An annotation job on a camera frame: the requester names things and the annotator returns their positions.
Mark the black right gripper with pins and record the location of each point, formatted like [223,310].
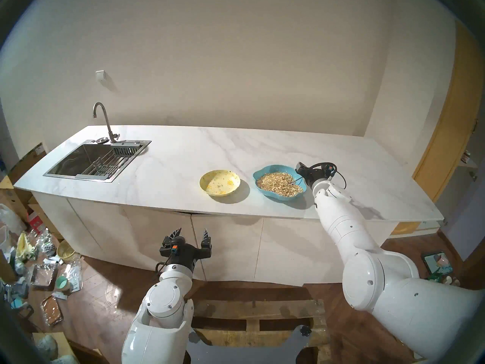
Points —
[316,173]

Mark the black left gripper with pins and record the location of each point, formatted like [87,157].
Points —
[183,257]

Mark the metal spoon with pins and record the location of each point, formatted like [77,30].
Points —
[295,182]

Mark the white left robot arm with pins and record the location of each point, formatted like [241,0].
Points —
[165,302]

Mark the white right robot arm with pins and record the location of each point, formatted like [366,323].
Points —
[352,230]

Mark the large cereal heap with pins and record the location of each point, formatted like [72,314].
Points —
[278,185]

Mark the blue flower-shaped bowl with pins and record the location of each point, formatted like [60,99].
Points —
[271,169]

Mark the yellow speckled bowl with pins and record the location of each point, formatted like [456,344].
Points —
[219,177]

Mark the white counter cabinet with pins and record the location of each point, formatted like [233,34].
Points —
[235,245]

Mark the wooden pallet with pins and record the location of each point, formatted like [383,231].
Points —
[257,310]

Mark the grey sink strainer basket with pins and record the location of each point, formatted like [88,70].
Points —
[127,150]

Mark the metal sink rack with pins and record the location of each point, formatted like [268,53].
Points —
[106,166]

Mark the printed clear plastic bag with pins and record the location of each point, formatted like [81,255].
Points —
[73,275]

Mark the round sink drain cover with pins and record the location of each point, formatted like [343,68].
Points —
[102,141]

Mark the green cup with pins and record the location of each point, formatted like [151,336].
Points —
[62,283]

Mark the stainless steel sink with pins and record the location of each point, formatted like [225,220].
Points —
[77,160]

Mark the curved steel faucet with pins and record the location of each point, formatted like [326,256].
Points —
[108,126]

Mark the black base knob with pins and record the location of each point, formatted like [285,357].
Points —
[305,331]

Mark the clear plastic tray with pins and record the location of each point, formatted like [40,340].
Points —
[43,275]

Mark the wooden door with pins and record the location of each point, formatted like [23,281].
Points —
[451,139]

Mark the red box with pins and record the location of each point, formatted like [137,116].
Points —
[36,223]

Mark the plastic tray brown contents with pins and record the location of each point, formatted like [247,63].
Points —
[52,311]

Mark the yellow bag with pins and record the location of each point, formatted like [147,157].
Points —
[24,247]

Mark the small jar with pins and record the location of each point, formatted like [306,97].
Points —
[468,156]

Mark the open cardboard box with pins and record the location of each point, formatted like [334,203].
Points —
[60,348]

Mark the white plastic bag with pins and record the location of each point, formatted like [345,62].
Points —
[11,219]

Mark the brown cardboard box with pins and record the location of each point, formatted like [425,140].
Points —
[26,158]

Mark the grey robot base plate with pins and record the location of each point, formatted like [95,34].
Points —
[246,355]

